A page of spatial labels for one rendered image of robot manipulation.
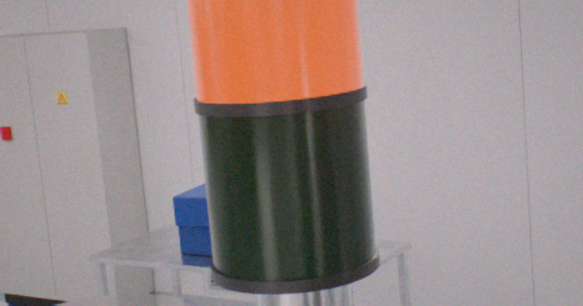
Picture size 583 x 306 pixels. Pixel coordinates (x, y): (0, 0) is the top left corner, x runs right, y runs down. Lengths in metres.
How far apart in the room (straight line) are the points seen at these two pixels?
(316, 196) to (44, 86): 7.17
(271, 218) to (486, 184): 5.85
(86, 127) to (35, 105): 0.49
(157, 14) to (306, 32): 6.94
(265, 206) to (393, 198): 6.12
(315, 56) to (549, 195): 5.74
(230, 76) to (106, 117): 6.93
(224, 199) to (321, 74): 0.05
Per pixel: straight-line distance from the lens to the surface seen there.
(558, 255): 6.08
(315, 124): 0.28
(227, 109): 0.28
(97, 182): 7.24
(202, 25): 0.28
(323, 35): 0.28
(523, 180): 6.04
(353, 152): 0.29
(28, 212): 7.80
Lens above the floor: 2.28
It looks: 9 degrees down
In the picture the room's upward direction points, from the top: 5 degrees counter-clockwise
